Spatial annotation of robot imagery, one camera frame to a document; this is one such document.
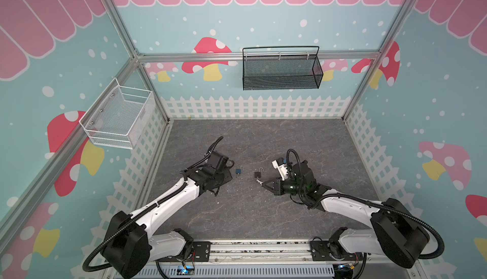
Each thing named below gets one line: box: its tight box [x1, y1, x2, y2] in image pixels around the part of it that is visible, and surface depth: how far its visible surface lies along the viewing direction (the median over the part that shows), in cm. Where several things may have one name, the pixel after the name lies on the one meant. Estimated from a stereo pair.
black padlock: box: [254, 166, 265, 179], surface depth 98 cm
